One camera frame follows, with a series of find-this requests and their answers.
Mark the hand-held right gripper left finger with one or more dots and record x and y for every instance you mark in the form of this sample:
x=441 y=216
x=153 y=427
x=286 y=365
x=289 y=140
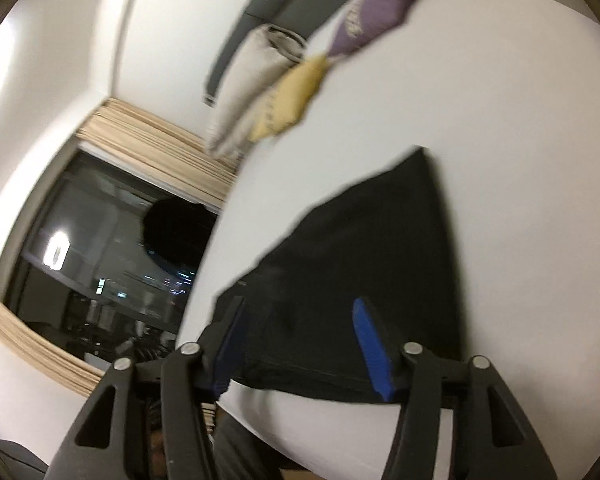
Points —
x=230 y=345

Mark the folded beige duvet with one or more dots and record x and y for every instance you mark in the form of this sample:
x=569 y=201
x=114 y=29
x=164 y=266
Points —
x=250 y=90

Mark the black pants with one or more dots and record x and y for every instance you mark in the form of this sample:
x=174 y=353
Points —
x=365 y=260

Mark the purple cushion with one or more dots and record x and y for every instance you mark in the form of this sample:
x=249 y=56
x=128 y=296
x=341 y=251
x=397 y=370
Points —
x=375 y=10

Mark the person's grey clothing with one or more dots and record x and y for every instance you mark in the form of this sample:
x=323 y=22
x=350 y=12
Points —
x=245 y=445

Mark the dark window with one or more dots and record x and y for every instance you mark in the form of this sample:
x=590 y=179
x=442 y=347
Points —
x=90 y=240

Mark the bed with white sheet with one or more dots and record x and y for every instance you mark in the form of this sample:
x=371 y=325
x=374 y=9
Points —
x=505 y=135

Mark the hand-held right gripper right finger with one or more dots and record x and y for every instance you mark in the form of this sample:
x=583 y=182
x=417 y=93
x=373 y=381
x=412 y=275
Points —
x=375 y=350

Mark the grey padded headboard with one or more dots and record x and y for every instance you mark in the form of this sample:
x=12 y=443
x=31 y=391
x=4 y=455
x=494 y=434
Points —
x=280 y=5

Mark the dark clothing heap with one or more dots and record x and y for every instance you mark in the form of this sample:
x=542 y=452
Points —
x=180 y=232

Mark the yellow cushion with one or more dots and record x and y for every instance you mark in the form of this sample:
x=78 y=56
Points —
x=290 y=97

